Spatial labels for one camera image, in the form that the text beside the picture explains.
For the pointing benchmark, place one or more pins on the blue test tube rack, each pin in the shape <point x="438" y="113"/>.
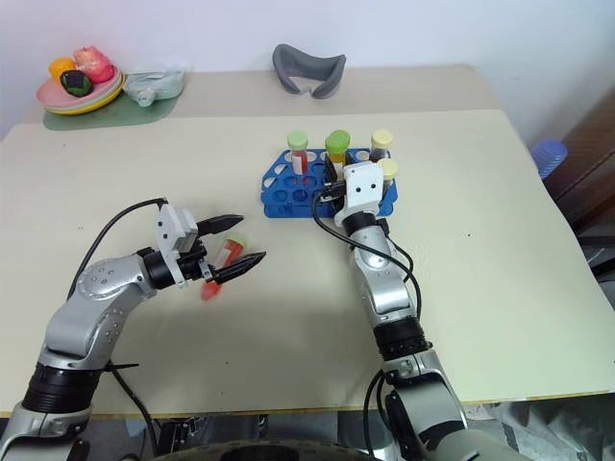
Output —
<point x="288" y="211"/>

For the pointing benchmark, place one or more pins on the clear plastic bag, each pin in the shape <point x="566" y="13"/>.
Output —
<point x="154" y="85"/>

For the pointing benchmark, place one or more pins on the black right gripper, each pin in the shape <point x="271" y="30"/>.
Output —
<point x="331" y="192"/>

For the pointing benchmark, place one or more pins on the stack of pastel plates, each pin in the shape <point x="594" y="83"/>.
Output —
<point x="53" y="98"/>

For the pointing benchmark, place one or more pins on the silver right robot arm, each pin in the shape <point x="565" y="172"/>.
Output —
<point x="384" y="288"/>

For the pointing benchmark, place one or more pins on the blue ribbed bottle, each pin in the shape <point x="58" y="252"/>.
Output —
<point x="549" y="156"/>

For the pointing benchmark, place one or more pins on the red apple in foam net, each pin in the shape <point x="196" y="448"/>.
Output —
<point x="93" y="62"/>

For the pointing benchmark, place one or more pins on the red tube, light green cap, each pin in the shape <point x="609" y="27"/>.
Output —
<point x="298" y="141"/>

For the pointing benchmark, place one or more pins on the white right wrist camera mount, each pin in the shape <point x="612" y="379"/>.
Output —
<point x="362" y="187"/>

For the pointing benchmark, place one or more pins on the grey headset face pad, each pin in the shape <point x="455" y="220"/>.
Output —
<point x="288" y="72"/>

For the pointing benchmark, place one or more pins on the black zip tie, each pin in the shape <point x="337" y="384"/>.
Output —
<point x="122" y="367"/>

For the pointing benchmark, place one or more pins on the orange fruit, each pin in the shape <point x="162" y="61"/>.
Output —
<point x="60" y="66"/>

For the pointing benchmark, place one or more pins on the yellow tube, green cap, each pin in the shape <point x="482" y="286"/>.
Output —
<point x="337" y="141"/>

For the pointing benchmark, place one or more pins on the green placemat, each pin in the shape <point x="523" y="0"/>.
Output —
<point x="134" y="114"/>

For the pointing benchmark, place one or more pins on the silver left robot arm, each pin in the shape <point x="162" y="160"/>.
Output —
<point x="86" y="317"/>

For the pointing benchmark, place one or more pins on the dark tube, pale yellow cap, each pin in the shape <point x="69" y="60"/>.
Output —
<point x="388" y="169"/>

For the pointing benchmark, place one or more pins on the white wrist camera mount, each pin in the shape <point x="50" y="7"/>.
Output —
<point x="362" y="187"/>
<point x="165" y="230"/>

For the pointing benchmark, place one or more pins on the clear plastic sheeting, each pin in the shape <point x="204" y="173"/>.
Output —
<point x="552" y="427"/>

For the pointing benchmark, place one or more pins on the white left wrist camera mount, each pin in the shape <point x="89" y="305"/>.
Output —
<point x="165" y="230"/>

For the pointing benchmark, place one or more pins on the dark red tube, yellow cap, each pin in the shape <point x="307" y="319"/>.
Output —
<point x="382" y="139"/>

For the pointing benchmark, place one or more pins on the black and green ball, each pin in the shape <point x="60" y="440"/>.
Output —
<point x="75" y="82"/>

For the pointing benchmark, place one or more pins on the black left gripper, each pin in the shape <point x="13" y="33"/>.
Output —
<point x="194" y="266"/>

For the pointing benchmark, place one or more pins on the brown wooden cabinet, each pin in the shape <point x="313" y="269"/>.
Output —
<point x="596" y="158"/>

